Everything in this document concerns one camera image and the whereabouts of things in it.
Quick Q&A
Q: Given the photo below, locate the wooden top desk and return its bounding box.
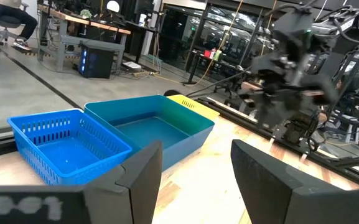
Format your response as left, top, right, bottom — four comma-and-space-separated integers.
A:
37, 4, 132, 73

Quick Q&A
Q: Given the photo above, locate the black side table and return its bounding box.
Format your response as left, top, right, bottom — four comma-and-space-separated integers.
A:
184, 50, 252, 87

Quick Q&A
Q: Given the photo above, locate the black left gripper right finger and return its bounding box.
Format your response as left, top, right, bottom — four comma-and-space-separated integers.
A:
230, 139, 359, 224

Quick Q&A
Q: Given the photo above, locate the office chair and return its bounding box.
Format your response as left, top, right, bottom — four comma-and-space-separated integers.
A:
0, 2, 30, 43

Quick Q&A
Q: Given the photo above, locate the blue slotted plastic basket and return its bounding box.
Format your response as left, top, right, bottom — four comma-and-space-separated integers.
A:
7, 108, 133, 187

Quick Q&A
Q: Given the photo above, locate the yellow slotted plastic basket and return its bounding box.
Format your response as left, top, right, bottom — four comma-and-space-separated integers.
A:
166, 93, 221, 121

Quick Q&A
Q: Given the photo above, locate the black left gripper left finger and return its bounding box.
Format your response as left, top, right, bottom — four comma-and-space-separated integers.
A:
0, 141, 164, 224

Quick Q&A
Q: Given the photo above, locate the black computer tower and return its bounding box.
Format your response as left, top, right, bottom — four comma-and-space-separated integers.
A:
78, 44, 116, 80

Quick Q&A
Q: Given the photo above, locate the white power strip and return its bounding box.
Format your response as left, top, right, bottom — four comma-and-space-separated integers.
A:
122, 60, 143, 70

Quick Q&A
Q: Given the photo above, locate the white globe lamp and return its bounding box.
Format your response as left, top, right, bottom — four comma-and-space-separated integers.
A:
106, 0, 121, 14

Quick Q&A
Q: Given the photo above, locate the person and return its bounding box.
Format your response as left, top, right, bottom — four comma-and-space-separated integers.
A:
0, 0, 39, 52

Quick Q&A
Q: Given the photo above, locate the teal plastic bin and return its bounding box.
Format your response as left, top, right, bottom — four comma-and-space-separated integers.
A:
83, 94, 215, 172

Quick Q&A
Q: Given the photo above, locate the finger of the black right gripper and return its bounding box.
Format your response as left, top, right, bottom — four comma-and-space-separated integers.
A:
237, 88, 261, 113
259, 91, 296, 129

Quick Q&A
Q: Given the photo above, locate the yellow floor cable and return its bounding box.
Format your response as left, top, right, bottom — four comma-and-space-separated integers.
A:
133, 70, 199, 87

